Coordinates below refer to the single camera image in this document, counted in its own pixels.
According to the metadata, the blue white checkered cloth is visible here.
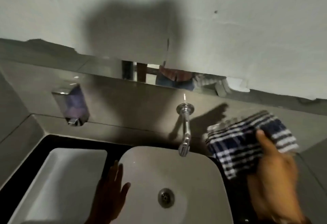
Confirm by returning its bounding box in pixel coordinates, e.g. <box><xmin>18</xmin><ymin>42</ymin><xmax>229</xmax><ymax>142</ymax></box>
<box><xmin>206</xmin><ymin>110</ymin><xmax>300</xmax><ymax>181</ymax></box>

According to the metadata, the chrome sink drain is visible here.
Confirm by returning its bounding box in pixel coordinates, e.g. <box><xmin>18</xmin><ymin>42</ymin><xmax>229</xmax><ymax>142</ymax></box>
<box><xmin>157</xmin><ymin>188</ymin><xmax>175</xmax><ymax>209</ymax></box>

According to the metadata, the wall mirror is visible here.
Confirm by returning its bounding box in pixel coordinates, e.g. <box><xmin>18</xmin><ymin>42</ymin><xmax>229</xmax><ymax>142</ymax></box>
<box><xmin>121</xmin><ymin>60</ymin><xmax>250</xmax><ymax>97</ymax></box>

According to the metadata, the chrome wall soap dispenser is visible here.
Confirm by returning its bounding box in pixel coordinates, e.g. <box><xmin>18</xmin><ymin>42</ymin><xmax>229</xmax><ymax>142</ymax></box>
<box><xmin>51</xmin><ymin>83</ymin><xmax>90</xmax><ymax>127</ymax></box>

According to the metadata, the white rounded basin with drain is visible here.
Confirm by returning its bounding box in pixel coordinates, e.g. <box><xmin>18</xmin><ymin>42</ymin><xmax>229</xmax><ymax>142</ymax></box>
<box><xmin>119</xmin><ymin>145</ymin><xmax>233</xmax><ymax>224</ymax></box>

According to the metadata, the person's right hand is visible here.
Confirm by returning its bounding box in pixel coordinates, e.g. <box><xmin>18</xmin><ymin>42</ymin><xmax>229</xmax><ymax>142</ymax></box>
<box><xmin>246</xmin><ymin>129</ymin><xmax>305</xmax><ymax>224</ymax></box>

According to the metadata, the chrome wall faucet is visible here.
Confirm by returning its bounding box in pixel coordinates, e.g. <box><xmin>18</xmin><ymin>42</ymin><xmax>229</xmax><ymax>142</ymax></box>
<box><xmin>176</xmin><ymin>103</ymin><xmax>196</xmax><ymax>157</ymax></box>

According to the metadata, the white rectangular basin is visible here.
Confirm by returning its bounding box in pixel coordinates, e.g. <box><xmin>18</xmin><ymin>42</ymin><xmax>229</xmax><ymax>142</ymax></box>
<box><xmin>7</xmin><ymin>147</ymin><xmax>108</xmax><ymax>224</ymax></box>

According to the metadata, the person's left hand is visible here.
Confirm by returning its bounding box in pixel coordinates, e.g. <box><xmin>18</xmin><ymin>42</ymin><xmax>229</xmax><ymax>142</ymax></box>
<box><xmin>86</xmin><ymin>160</ymin><xmax>131</xmax><ymax>224</ymax></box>

